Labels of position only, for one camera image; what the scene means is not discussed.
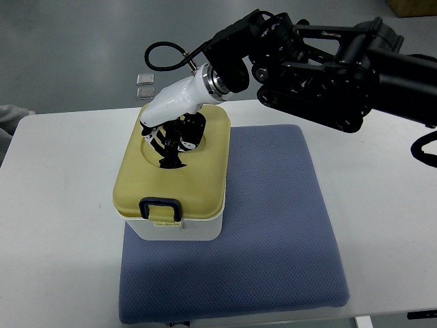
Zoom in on white storage box base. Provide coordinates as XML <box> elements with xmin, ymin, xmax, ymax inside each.
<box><xmin>120</xmin><ymin>203</ymin><xmax>225</xmax><ymax>241</ymax></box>

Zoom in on grey cloth at left edge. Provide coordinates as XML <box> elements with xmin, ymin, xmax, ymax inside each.
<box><xmin>1</xmin><ymin>105</ymin><xmax>36</xmax><ymax>163</ymax></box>

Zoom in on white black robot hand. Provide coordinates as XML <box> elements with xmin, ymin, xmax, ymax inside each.
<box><xmin>139</xmin><ymin>64</ymin><xmax>233</xmax><ymax>156</ymax></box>

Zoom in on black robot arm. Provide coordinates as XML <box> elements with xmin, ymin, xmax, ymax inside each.
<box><xmin>139</xmin><ymin>10</ymin><xmax>436</xmax><ymax>169</ymax></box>

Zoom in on lower metal floor plate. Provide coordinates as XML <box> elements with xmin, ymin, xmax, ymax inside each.
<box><xmin>137</xmin><ymin>86</ymin><xmax>155</xmax><ymax>100</ymax></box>

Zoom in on blue front latch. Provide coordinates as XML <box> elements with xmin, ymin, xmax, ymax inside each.
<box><xmin>139</xmin><ymin>197</ymin><xmax>182</xmax><ymax>222</ymax></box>

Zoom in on cardboard box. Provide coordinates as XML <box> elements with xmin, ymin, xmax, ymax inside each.
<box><xmin>386</xmin><ymin>0</ymin><xmax>436</xmax><ymax>18</ymax></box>

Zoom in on upper metal floor plate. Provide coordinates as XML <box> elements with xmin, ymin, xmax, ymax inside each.
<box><xmin>137</xmin><ymin>73</ymin><xmax>154</xmax><ymax>85</ymax></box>

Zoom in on yellow storage box lid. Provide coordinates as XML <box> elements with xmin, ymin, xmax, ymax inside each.
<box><xmin>113</xmin><ymin>105</ymin><xmax>231</xmax><ymax>219</ymax></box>

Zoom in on metal floor plate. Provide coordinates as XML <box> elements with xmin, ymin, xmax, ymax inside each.
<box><xmin>137</xmin><ymin>86</ymin><xmax>155</xmax><ymax>100</ymax></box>
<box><xmin>137</xmin><ymin>73</ymin><xmax>154</xmax><ymax>85</ymax></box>

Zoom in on blue padded mat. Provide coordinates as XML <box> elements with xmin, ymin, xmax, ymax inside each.
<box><xmin>119</xmin><ymin>125</ymin><xmax>350</xmax><ymax>324</ymax></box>

